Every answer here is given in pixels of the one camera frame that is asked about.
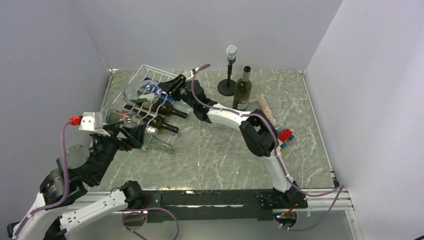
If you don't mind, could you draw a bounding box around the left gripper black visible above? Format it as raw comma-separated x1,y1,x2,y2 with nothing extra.
91,121,147,184

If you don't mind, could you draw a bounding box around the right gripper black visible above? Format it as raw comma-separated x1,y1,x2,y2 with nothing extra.
158,74,197,110

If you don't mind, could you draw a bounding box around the blue square glass bottle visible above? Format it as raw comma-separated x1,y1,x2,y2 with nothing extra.
136,80,185,105

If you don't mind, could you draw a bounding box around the wine bottle with cream label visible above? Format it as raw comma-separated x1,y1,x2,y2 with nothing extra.
130,98,188,119

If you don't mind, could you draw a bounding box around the dark green wine bottle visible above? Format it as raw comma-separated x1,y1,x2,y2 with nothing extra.
124,104,180,133

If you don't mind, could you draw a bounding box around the olive wine bottle silver neck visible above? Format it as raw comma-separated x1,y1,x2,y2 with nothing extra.
232,65,252,111

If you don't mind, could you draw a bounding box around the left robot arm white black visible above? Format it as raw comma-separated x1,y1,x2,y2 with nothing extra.
6,121,147,240

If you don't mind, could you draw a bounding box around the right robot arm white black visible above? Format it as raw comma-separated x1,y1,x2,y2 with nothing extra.
158,74,299,208

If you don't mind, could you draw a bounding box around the black stand with white ball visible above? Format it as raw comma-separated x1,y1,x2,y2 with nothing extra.
217,45,238,97

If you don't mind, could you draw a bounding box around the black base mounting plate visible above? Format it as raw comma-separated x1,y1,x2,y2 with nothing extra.
127,188,308,223

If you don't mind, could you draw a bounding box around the small glass jar silver lid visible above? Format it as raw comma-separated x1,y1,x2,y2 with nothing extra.
257,95,283,135

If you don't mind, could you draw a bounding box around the colourful toy block figure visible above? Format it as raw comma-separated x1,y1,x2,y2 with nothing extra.
278,128,295,155

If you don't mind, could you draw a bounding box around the white wire wine rack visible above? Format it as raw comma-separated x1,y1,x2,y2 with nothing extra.
103,65,180,150

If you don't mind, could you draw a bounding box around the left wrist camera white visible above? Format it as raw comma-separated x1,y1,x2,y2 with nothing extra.
69,112,103,132

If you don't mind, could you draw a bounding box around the purple cable under left base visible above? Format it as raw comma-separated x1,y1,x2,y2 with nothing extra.
121,207,180,240

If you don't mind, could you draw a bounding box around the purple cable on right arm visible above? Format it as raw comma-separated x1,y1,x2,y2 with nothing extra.
190,63,345,198

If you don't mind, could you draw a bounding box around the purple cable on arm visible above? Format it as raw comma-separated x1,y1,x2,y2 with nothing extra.
190,63,345,198
11,120,74,240

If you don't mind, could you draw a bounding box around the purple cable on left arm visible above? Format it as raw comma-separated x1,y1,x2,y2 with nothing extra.
11,120,74,240

